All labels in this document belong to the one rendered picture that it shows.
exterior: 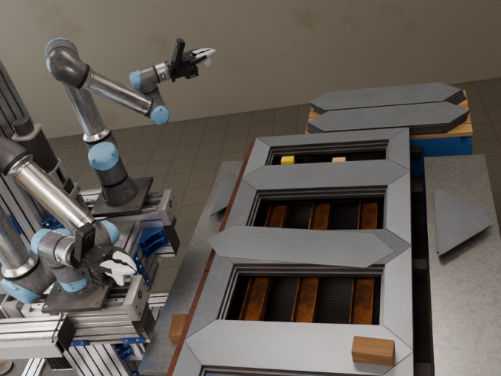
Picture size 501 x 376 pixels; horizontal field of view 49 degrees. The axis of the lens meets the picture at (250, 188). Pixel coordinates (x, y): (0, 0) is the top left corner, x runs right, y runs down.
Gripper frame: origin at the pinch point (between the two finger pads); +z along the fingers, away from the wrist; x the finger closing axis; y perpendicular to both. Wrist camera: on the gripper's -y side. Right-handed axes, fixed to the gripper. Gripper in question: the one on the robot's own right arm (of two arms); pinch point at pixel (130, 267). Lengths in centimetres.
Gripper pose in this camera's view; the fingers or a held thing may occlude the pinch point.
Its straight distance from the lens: 136.8
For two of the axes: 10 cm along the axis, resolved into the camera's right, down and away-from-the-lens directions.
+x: -5.4, 4.9, -6.8
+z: 8.3, 1.8, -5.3
